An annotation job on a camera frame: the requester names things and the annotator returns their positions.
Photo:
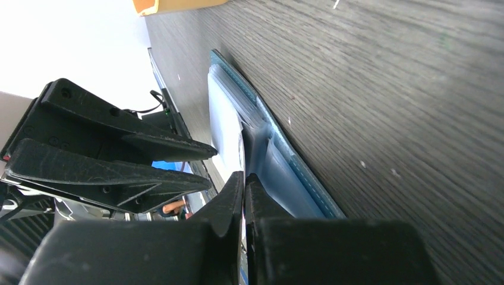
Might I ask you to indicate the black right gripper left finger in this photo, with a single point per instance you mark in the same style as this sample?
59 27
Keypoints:
205 249

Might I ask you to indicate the blue leather card holder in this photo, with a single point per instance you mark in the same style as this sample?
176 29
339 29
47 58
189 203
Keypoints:
268 153

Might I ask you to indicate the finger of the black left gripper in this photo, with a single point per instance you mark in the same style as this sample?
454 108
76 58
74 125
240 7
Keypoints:
169 145

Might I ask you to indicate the silver VIP card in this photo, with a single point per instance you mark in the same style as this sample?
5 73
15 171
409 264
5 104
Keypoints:
226 131

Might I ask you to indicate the orange oval plastic tray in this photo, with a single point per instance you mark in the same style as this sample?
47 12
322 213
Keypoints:
152 7

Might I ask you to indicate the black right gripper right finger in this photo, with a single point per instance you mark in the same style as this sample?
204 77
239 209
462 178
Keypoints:
283 249

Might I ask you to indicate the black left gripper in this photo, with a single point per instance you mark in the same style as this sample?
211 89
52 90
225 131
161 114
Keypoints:
69 142

